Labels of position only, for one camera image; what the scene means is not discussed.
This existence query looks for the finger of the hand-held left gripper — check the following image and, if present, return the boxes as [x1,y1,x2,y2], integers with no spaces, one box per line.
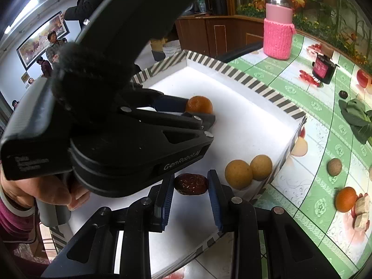
[116,89,190,114]
[118,106,217,154]

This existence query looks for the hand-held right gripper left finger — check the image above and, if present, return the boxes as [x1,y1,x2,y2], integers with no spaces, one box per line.
[42,174,175,279]

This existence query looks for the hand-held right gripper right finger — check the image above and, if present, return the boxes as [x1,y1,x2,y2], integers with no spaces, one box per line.
[207,169,340,279]

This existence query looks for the orange mandarin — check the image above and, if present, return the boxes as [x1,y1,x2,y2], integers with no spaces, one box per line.
[185,95,213,114]
[334,186,357,213]

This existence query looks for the red date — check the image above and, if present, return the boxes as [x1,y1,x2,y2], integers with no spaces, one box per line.
[174,173,209,195]

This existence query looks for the white tray with striped rim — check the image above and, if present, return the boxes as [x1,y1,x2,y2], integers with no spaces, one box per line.
[49,50,308,279]

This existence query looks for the small grey-brown round fruit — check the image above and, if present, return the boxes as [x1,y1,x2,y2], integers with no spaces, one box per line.
[327,158,343,176]

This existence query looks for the beige spongy chunk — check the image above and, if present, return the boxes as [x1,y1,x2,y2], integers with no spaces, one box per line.
[353,213,370,231]
[354,195,372,216]

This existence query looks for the person's left forearm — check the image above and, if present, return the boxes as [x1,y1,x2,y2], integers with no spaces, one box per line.
[0,193,38,246]

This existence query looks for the person's left hand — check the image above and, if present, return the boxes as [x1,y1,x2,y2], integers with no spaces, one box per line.
[0,170,91,213]

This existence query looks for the tan round longan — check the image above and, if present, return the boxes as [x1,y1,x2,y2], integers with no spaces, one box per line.
[250,154,273,181]
[225,159,254,190]

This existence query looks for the white bucket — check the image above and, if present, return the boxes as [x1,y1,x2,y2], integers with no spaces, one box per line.
[162,41,182,61]

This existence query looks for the wooden cabinet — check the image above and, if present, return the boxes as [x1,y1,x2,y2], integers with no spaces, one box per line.
[174,14,265,61]

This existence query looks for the green checked fruit-print tablecloth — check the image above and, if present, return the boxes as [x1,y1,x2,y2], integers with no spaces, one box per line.
[151,32,372,279]

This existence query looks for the black kettle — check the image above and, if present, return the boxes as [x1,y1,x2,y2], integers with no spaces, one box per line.
[205,0,229,16]

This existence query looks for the jar with pink knitted sleeve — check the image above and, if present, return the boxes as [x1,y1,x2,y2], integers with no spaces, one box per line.
[263,0,296,60]

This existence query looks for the black jar with pink label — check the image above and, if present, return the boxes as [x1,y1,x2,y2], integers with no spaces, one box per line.
[312,54,340,85]

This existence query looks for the green leafy vegetable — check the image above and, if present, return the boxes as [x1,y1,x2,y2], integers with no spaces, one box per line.
[338,98,372,145]

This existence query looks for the framed wall picture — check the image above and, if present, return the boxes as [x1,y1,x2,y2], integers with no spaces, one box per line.
[16,11,70,71]

